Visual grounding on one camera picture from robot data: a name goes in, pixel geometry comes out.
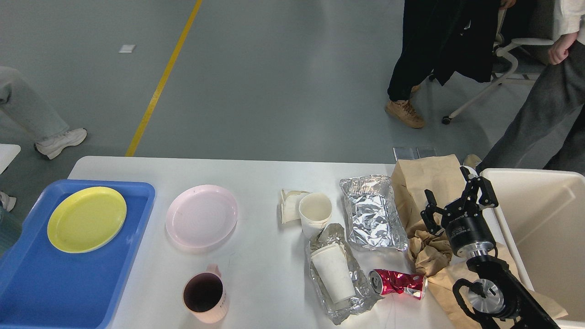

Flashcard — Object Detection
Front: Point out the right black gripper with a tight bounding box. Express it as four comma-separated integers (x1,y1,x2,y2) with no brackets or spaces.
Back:
420,166,499,258

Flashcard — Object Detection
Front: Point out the pink plate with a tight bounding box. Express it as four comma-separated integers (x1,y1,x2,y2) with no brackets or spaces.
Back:
165,185,238,250

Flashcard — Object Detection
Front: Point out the pink ribbed mug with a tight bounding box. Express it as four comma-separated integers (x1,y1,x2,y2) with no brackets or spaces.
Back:
182,264,229,324

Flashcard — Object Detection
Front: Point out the brown paper bag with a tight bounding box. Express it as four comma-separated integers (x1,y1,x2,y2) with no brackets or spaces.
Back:
391,155,566,329

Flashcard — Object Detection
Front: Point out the crumpled brown paper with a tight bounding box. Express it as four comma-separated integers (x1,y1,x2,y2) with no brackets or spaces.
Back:
408,230,453,277

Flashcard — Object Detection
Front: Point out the metal floor plate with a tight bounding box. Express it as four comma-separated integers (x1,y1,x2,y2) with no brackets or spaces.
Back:
393,147,437,161

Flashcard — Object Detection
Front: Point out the beige plastic bin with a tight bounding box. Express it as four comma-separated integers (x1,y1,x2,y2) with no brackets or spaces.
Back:
481,169,585,329

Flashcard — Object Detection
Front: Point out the large aluminium foil sheet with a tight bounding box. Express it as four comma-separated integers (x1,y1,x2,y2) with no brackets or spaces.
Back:
339,175,408,251

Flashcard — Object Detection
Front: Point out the crushed red soda can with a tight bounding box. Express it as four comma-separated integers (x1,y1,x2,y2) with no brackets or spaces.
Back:
368,269,427,300

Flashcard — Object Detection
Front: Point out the person in grey trousers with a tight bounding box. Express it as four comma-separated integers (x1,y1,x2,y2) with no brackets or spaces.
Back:
464,0,585,174

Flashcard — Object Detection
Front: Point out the lying white paper cup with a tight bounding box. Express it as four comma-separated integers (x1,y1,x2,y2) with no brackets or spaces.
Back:
310,242,355,303

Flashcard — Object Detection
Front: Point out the upright white paper cup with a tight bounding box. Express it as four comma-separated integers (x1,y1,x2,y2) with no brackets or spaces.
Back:
298,192,332,239

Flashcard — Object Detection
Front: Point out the crumpled foil under cup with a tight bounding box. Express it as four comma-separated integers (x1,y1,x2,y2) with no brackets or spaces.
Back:
305,223,382,325

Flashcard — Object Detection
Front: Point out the crushed white paper cup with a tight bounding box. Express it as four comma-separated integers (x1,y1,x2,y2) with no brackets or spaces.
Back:
280,189,311,224

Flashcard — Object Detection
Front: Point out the white office chair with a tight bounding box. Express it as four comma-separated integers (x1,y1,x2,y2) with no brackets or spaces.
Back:
441,0,554,125

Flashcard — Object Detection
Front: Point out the person in black clothes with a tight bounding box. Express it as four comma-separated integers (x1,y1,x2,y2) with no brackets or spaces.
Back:
386,0,515,128

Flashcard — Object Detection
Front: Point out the yellow plate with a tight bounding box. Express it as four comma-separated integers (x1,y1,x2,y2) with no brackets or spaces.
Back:
47,186,127,254

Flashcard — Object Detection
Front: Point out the blue plastic tray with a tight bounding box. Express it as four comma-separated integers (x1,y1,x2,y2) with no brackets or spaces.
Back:
0,180,155,329

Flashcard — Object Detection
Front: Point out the person in light jeans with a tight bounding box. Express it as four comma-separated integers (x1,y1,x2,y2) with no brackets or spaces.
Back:
0,66,88,212

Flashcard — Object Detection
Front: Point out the white table corner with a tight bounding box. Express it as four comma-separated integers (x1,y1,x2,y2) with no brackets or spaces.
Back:
0,143,21,174

